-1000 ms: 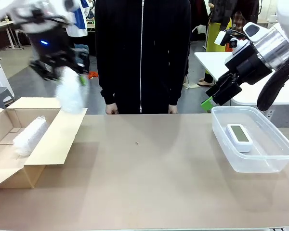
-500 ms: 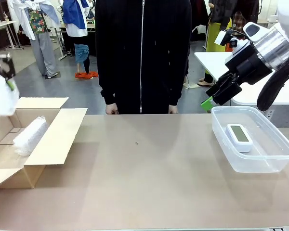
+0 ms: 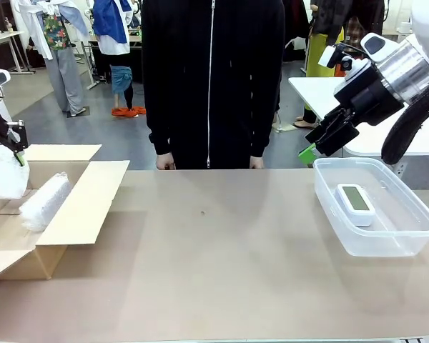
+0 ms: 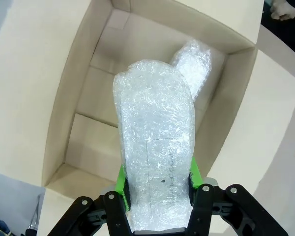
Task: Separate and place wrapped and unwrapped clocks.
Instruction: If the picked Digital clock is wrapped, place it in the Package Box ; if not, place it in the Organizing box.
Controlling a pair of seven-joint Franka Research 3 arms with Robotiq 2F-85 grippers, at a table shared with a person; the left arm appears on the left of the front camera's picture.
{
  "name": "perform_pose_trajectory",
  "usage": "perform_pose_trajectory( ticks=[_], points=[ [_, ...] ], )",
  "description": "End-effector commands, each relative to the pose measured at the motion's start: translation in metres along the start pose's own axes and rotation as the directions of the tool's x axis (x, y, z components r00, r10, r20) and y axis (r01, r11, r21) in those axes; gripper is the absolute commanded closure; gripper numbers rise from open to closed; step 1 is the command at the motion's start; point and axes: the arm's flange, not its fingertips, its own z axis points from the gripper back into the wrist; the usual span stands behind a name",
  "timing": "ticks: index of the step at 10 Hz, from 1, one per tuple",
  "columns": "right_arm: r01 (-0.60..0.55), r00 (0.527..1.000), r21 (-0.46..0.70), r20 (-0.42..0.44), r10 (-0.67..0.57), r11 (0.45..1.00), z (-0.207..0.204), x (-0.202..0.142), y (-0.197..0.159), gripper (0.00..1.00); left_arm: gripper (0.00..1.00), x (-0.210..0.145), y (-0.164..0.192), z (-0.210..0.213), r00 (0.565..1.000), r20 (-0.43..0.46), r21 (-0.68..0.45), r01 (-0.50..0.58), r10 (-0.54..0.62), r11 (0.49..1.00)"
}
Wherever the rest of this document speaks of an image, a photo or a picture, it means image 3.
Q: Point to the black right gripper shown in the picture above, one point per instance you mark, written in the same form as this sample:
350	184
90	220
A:
368	98

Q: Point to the slim bubble-wrapped clock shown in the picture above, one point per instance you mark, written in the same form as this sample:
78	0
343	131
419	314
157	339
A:
5	178

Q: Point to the bulky bubble-wrapped clock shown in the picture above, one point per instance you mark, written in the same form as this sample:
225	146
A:
43	203

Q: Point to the white digital clock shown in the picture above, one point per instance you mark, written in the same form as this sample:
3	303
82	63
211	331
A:
355	205

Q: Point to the person's right forearm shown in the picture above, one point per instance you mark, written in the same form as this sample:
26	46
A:
159	137

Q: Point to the person's left forearm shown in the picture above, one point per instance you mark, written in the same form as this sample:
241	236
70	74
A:
262	137

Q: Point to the person's left hand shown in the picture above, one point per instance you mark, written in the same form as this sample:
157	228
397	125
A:
256	163

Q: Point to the person's right hand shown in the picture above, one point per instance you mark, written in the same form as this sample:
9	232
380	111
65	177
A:
165	162

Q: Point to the mannequin with floral shirt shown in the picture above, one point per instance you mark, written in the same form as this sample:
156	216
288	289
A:
66	78

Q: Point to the white power socket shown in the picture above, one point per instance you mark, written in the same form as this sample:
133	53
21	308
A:
400	168

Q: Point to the mannequin with yellow apron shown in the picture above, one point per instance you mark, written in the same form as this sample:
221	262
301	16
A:
314	39

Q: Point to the brown cardboard box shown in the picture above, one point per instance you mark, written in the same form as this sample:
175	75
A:
78	214

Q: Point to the white desk with bottle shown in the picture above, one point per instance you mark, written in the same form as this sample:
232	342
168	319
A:
3	35

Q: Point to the mannequin with plaid shirt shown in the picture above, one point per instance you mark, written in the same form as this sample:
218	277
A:
354	25

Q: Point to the orange cloth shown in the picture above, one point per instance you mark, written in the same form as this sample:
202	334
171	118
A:
127	111

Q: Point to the small brown bottle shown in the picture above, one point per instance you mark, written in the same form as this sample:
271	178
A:
9	25

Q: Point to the small white device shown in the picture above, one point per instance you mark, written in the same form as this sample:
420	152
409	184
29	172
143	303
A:
404	28

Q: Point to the clear plastic container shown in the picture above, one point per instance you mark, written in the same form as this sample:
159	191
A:
407	236

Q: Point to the person in black hoodie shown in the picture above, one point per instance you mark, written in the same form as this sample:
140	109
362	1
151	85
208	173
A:
207	71

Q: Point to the mannequin with blue jacket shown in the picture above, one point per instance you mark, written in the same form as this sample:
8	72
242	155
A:
111	32

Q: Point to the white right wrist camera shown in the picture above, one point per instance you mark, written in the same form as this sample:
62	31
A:
357	69

